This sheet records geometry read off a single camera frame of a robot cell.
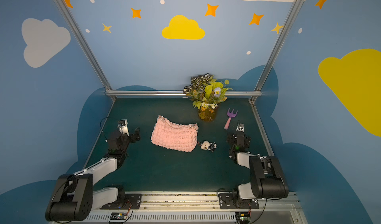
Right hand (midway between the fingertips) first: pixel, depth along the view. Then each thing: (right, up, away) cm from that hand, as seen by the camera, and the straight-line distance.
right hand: (241, 133), depth 94 cm
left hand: (-69, +5, -6) cm, 70 cm away
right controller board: (-6, -39, -22) cm, 45 cm away
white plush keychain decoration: (-23, -7, -2) cm, 24 cm away
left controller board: (-68, -38, -22) cm, 81 cm away
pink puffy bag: (-47, 0, -6) cm, 47 cm away
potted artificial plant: (-23, +26, +2) cm, 35 cm away
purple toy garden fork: (-2, +12, +17) cm, 21 cm away
